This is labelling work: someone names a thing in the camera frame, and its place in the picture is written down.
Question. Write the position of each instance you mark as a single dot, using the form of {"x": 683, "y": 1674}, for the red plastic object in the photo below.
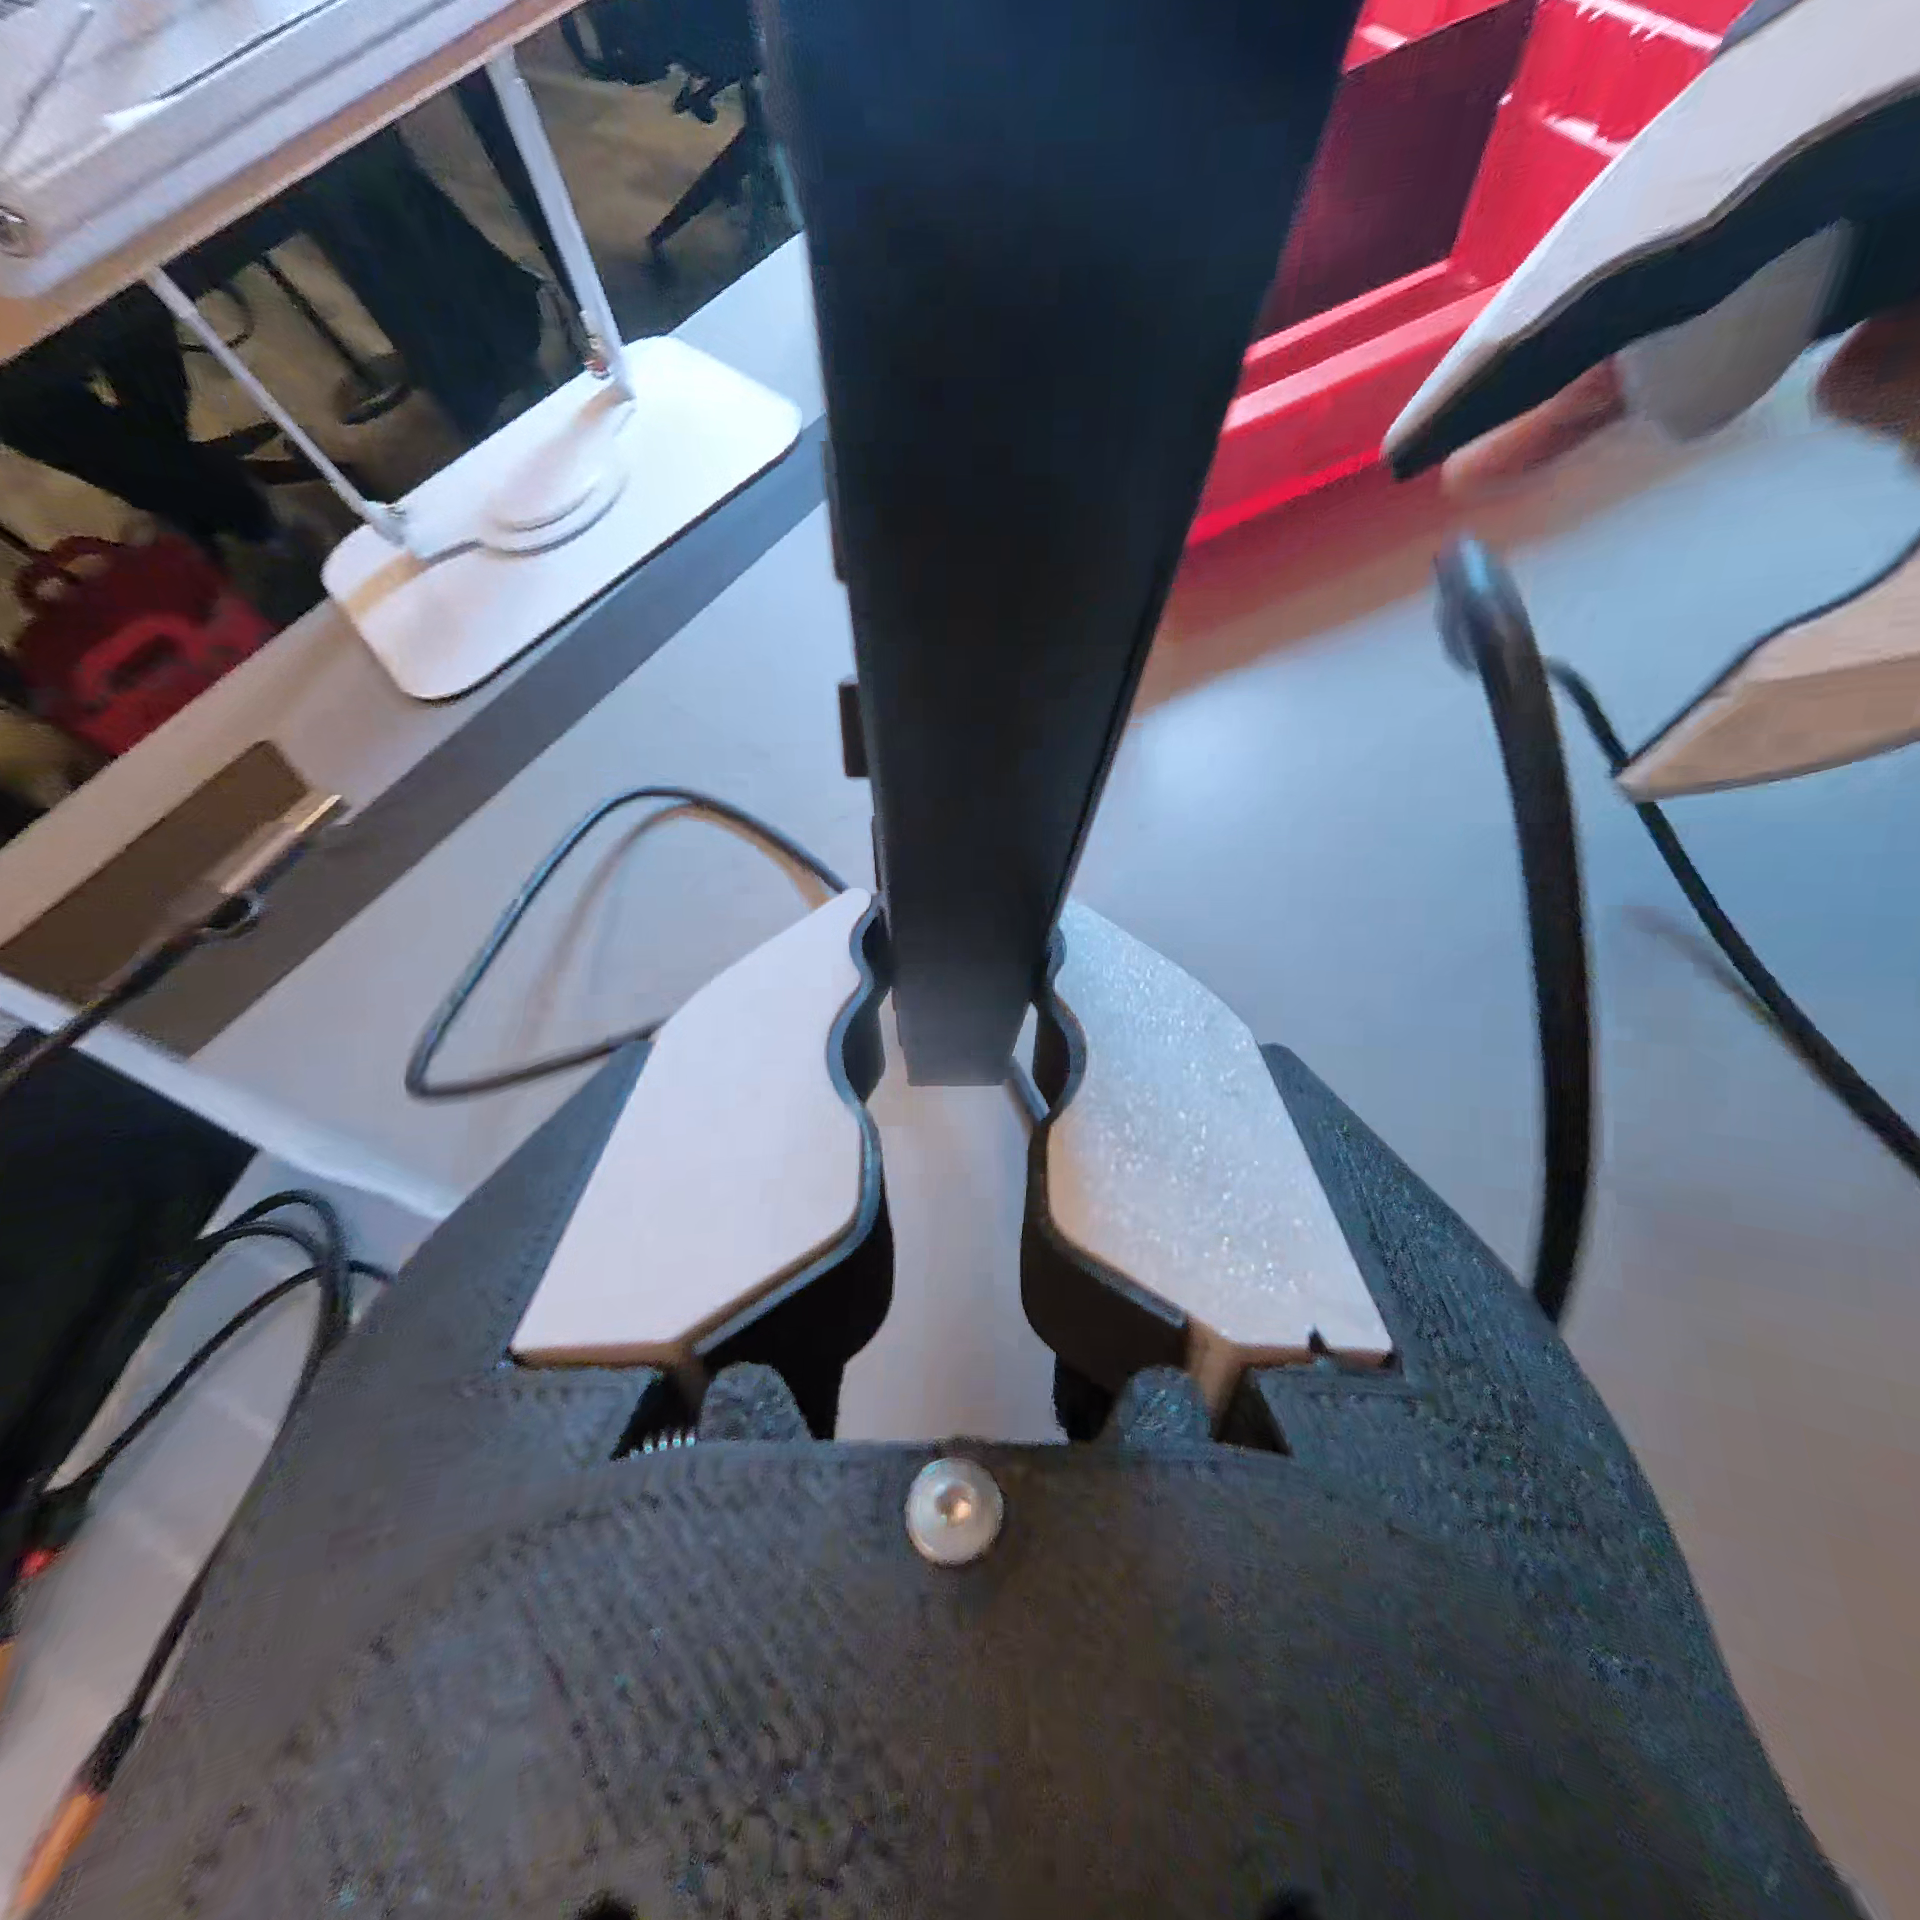
{"x": 135, "y": 644}

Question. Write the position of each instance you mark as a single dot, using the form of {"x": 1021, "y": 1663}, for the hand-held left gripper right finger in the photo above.
{"x": 1200, "y": 1184}

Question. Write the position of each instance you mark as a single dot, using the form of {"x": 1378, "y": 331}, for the red plastic bin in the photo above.
{"x": 1349, "y": 388}

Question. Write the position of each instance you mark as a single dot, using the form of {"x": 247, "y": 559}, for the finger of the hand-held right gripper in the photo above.
{"x": 1799, "y": 705}
{"x": 1695, "y": 164}

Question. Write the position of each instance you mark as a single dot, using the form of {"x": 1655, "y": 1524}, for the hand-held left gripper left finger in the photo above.
{"x": 706, "y": 1184}

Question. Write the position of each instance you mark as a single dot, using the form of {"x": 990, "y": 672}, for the black usb hub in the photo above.
{"x": 1021, "y": 451}

